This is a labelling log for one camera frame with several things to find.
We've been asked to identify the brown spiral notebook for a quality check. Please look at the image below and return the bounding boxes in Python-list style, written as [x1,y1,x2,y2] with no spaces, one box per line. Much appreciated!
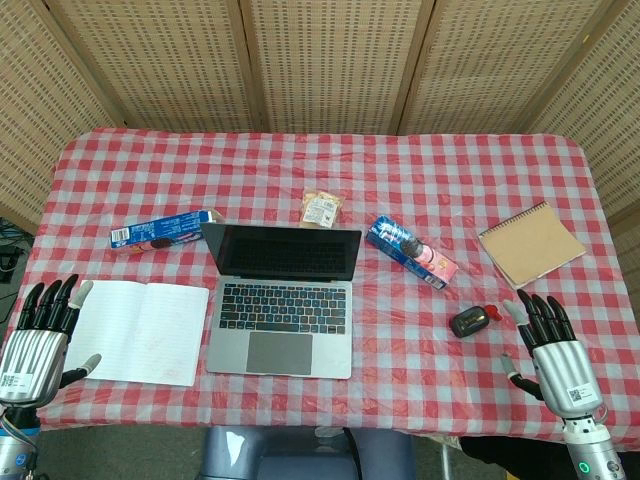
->
[476,200,588,291]

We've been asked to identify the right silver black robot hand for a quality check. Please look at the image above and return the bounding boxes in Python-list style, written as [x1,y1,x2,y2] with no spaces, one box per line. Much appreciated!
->
[501,288,609,426]

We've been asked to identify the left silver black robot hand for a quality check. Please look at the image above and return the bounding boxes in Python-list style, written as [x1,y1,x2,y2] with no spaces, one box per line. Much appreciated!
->
[0,273,104,409]

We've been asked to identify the grey laptop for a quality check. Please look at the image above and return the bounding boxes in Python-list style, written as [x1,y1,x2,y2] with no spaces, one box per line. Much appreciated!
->
[199,222,363,381]

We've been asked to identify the woven bamboo folding screen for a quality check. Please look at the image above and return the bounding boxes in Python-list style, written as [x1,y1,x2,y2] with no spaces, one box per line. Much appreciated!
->
[0,0,640,237]

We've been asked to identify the clear snack packet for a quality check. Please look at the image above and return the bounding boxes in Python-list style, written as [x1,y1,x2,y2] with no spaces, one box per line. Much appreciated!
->
[299,188,347,230]

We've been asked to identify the red white checkered tablecloth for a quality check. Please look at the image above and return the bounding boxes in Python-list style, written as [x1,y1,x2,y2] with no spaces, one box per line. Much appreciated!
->
[13,126,640,447]

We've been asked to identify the black cables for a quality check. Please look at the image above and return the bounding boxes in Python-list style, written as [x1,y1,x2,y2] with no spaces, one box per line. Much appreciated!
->
[0,218,32,306]

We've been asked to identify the open white lined notebook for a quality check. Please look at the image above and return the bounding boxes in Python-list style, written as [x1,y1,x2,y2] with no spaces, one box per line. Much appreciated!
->
[62,279,211,388]

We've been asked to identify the blue cookie box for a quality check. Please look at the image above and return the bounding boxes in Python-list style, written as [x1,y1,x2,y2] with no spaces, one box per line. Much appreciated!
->
[365,214,459,292]
[109,208,227,258]

